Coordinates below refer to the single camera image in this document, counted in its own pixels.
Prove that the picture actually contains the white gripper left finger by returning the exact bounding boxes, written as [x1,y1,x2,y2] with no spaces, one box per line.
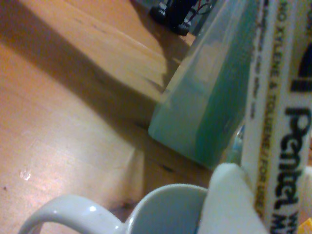
[197,162,269,234]

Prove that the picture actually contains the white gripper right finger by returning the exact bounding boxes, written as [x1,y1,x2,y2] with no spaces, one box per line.
[298,166,312,220]

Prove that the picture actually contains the white marker with black cap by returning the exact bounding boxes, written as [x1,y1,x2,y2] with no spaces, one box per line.
[240,0,312,234]

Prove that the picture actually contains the black leader arm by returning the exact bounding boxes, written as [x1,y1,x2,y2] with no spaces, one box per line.
[149,0,214,37]

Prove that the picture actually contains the white mug with green pattern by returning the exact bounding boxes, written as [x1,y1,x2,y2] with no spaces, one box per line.
[18,183,208,234]

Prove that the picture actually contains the translucent green plastic container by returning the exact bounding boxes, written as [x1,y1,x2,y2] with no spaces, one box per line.
[148,0,260,170]

